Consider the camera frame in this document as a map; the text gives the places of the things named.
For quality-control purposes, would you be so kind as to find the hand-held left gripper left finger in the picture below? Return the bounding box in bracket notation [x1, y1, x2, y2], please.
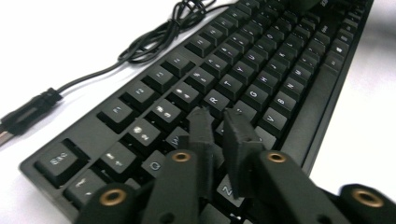
[186, 105, 216, 201]

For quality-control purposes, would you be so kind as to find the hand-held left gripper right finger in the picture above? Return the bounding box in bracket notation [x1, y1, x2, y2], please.
[221, 107, 265, 200]

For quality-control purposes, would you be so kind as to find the black computer keyboard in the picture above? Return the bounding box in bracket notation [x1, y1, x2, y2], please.
[18, 0, 375, 224]

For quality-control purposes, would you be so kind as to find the black keyboard cable with plug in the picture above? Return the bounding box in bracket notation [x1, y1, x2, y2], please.
[0, 0, 237, 147]

